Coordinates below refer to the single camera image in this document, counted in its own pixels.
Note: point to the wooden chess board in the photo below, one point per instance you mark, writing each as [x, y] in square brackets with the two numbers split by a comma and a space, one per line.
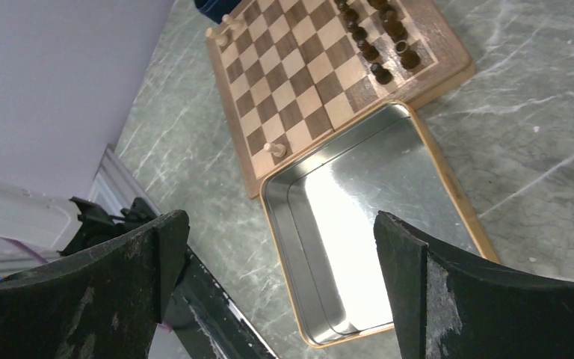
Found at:
[294, 74]

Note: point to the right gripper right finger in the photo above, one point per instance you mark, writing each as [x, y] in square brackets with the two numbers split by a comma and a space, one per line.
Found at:
[450, 303]

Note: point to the dark chess piece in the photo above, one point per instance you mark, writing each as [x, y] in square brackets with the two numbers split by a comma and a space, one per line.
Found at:
[369, 52]
[409, 59]
[401, 47]
[382, 75]

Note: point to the white chess rook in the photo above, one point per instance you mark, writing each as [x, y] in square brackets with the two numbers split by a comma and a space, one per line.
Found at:
[218, 38]

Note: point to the dark blue piece box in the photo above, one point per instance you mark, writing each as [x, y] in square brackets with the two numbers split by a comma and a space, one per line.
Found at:
[216, 9]

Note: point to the white chess pawn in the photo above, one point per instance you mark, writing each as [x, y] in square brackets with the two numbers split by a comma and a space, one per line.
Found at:
[233, 23]
[277, 150]

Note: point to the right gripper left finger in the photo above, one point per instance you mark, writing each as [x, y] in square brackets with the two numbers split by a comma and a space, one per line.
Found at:
[102, 302]

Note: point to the aluminium frame rail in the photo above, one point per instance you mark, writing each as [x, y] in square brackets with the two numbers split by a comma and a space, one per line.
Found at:
[114, 187]

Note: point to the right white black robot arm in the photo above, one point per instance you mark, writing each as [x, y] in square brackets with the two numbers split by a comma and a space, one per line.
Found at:
[19, 223]

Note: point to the gold-rimmed metal tin tray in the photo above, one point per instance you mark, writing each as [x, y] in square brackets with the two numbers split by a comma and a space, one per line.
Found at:
[321, 207]

